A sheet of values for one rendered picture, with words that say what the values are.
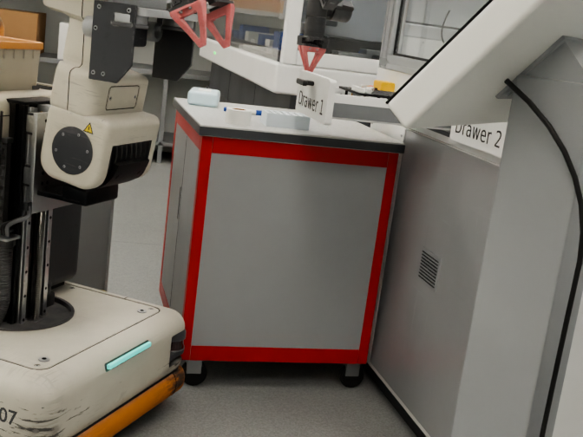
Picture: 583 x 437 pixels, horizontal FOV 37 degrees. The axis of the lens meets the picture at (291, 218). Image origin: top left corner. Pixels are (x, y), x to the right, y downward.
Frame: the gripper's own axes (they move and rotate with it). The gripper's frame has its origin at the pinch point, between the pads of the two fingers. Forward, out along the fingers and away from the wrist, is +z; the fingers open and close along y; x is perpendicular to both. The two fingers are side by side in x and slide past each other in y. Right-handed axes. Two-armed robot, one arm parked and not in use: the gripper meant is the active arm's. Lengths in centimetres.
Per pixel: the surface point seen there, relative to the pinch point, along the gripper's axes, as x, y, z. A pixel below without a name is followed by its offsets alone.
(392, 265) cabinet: -30, -9, 52
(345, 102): -0.4, -32.6, 5.8
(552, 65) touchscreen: 2, -123, -8
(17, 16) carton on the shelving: 86, 369, -1
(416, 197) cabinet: -29.7, -19.4, 29.7
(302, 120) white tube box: 0.2, -1.2, 13.8
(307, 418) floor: -6, -24, 93
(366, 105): -5.8, -32.8, 5.8
